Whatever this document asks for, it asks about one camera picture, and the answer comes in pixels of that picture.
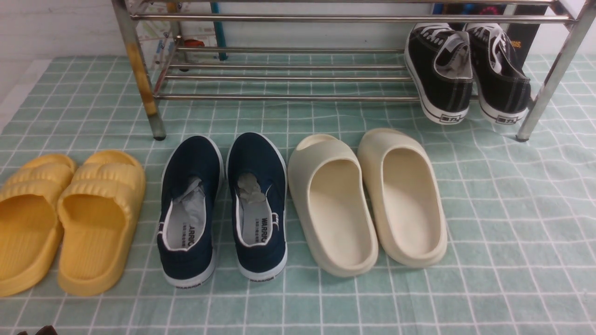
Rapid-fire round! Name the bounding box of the navy slip-on shoe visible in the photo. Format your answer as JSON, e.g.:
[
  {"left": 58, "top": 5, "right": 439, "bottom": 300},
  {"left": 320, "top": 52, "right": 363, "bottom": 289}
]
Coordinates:
[
  {"left": 156, "top": 135, "right": 224, "bottom": 289},
  {"left": 226, "top": 132, "right": 288, "bottom": 282}
]

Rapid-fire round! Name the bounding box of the yellow slipper inner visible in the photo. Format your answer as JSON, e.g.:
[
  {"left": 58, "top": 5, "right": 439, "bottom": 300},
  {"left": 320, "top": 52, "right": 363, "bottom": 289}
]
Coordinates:
[{"left": 57, "top": 150, "right": 146, "bottom": 296}]

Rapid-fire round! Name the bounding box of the black canvas sneaker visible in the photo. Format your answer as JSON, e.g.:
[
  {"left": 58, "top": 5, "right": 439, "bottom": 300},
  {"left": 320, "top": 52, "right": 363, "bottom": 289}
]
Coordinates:
[
  {"left": 404, "top": 23, "right": 474, "bottom": 125},
  {"left": 463, "top": 23, "right": 531, "bottom": 125}
]

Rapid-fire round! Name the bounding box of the steel shoe rack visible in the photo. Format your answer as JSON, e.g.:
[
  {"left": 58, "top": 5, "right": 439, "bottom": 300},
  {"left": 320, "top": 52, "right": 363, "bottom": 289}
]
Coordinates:
[{"left": 111, "top": 0, "right": 595, "bottom": 142}]

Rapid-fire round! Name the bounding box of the cream slipper left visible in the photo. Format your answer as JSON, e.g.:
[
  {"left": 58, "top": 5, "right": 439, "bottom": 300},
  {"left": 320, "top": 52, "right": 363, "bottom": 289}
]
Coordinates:
[{"left": 287, "top": 134, "right": 379, "bottom": 277}]

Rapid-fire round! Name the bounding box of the yellow slipper far left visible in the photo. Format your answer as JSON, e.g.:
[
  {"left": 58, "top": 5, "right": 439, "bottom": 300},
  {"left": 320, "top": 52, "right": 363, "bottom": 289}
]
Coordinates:
[{"left": 0, "top": 154, "right": 77, "bottom": 297}]

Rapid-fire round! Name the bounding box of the navy slip-on shoe right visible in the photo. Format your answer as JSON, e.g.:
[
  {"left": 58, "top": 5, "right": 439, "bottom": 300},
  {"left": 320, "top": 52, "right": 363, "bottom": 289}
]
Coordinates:
[{"left": 226, "top": 132, "right": 288, "bottom": 282}]

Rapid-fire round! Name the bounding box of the cream slipper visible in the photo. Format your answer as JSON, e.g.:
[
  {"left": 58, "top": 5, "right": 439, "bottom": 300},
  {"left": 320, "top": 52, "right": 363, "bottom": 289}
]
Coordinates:
[
  {"left": 287, "top": 134, "right": 379, "bottom": 277},
  {"left": 357, "top": 128, "right": 447, "bottom": 268}
]

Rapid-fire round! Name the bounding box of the green checkered tablecloth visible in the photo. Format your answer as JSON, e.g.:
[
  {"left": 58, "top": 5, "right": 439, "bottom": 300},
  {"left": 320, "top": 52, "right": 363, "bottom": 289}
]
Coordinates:
[{"left": 1, "top": 55, "right": 595, "bottom": 335}]

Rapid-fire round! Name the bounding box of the yellow slipper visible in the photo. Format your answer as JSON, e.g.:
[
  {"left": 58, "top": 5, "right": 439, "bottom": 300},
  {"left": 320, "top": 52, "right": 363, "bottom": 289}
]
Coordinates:
[
  {"left": 0, "top": 154, "right": 77, "bottom": 297},
  {"left": 57, "top": 150, "right": 146, "bottom": 296}
]

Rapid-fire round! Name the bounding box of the teal vertical pole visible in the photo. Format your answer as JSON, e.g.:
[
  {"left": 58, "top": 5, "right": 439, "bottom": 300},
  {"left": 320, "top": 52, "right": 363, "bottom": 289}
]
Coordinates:
[{"left": 210, "top": 2, "right": 228, "bottom": 61}]

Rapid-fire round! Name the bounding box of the cream slipper right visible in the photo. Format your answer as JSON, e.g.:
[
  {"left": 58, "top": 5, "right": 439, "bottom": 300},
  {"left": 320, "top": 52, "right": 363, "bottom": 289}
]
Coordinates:
[{"left": 357, "top": 128, "right": 447, "bottom": 268}]

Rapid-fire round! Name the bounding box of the navy slip-on shoe left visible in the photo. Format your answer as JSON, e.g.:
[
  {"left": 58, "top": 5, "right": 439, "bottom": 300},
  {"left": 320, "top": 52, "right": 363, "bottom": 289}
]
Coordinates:
[{"left": 156, "top": 135, "right": 224, "bottom": 289}]

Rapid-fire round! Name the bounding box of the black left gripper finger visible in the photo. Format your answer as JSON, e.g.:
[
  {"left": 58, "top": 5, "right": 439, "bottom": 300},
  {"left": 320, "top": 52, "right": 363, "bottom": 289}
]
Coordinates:
[{"left": 17, "top": 326, "right": 58, "bottom": 335}]

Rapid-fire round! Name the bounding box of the white map poster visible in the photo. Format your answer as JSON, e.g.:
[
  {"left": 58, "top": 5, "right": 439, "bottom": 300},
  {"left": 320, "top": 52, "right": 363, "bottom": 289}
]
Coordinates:
[{"left": 125, "top": 0, "right": 219, "bottom": 70}]

